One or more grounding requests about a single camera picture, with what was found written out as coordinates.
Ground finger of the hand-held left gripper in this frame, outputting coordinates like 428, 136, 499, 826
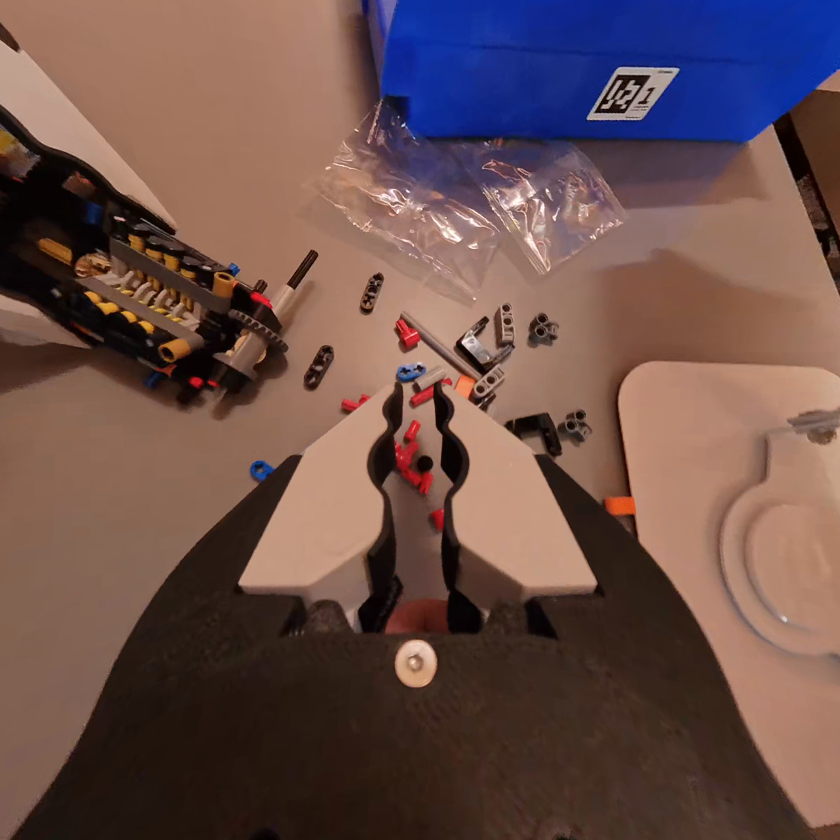
0, 41, 179, 237
0, 289, 93, 350

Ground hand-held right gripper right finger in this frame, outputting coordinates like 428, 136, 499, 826
432, 382, 599, 634

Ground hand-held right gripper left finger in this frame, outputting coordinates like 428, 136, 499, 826
238, 382, 404, 634

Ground red lego pins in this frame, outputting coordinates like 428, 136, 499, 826
340, 386, 454, 534

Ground lego car chassis model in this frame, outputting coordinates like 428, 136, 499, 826
0, 128, 321, 409

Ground long grey lego axle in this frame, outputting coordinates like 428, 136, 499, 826
399, 311, 475, 376

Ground white rounded board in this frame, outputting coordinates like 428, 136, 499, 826
617, 360, 840, 829

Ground clear plastic holder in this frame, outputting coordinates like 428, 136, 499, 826
718, 407, 840, 657

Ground clear plastic bag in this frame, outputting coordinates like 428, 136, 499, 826
305, 98, 506, 304
459, 136, 627, 277

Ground blue storage box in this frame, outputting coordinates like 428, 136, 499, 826
363, 0, 840, 144

